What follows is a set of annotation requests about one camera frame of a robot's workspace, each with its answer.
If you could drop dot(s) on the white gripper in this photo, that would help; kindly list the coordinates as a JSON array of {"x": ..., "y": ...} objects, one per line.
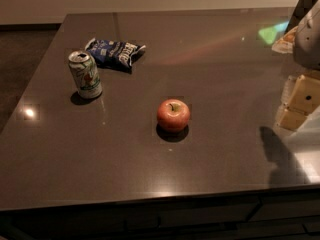
[{"x": 308, "y": 42}]

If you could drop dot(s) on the red apple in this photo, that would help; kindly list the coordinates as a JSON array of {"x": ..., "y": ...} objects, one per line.
[{"x": 173, "y": 115}]

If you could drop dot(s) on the green white 7up can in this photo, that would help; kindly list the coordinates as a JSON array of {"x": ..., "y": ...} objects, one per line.
[{"x": 85, "y": 74}]

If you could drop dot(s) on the yellow snack bag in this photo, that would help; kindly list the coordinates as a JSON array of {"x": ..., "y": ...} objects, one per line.
[{"x": 285, "y": 44}]

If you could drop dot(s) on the dark cabinet drawers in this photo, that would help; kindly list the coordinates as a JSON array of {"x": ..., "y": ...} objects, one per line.
[{"x": 280, "y": 215}]

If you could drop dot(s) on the blue chip bag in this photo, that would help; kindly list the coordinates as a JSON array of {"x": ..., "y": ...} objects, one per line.
[{"x": 116, "y": 55}]

